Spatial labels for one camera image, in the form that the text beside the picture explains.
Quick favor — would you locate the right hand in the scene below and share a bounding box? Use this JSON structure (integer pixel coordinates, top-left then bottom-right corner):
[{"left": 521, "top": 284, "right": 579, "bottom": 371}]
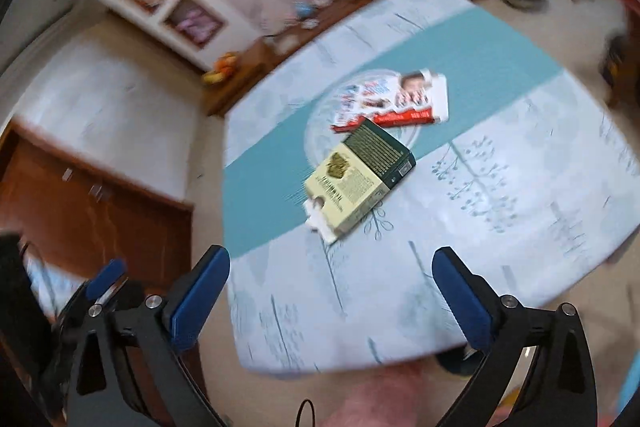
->
[{"left": 321, "top": 358, "right": 469, "bottom": 426}]

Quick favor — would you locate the blue glass ornament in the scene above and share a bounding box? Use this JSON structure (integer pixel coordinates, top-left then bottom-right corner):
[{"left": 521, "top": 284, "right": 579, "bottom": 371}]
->
[{"left": 294, "top": 0, "right": 316, "bottom": 20}]

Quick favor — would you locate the fruit bowl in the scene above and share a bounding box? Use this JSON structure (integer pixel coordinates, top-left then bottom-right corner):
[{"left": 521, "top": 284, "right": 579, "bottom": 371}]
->
[{"left": 202, "top": 52, "right": 240, "bottom": 86}]

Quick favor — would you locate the red white chocolate box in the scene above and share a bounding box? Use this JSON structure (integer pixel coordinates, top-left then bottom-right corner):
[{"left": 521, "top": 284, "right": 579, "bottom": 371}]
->
[{"left": 331, "top": 69, "right": 449, "bottom": 133}]

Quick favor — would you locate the green and cream box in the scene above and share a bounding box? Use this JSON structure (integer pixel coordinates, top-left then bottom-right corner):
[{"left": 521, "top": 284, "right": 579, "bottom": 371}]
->
[{"left": 303, "top": 119, "right": 416, "bottom": 245}]

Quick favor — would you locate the leaf pattern tablecloth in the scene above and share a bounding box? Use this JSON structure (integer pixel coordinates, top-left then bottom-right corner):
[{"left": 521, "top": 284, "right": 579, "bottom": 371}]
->
[{"left": 222, "top": 0, "right": 639, "bottom": 375}]

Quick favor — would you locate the wooden door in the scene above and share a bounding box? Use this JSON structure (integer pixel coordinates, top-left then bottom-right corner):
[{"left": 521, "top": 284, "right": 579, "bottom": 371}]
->
[{"left": 1, "top": 119, "right": 193, "bottom": 293}]

